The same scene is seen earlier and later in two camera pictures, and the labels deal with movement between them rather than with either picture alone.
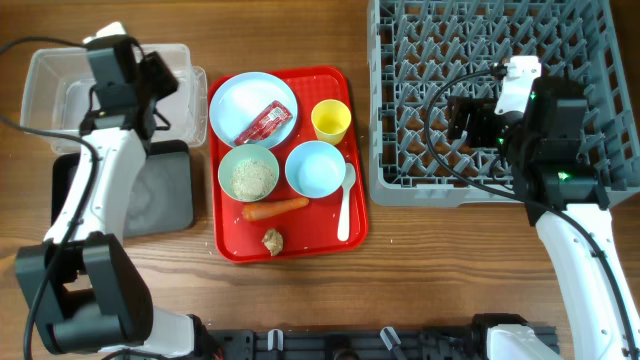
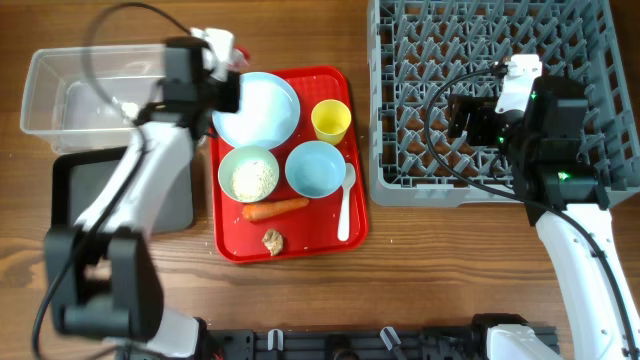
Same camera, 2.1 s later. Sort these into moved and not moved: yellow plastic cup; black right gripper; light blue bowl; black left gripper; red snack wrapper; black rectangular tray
Moved: red snack wrapper; black left gripper
Not moved: light blue bowl; black rectangular tray; black right gripper; yellow plastic cup
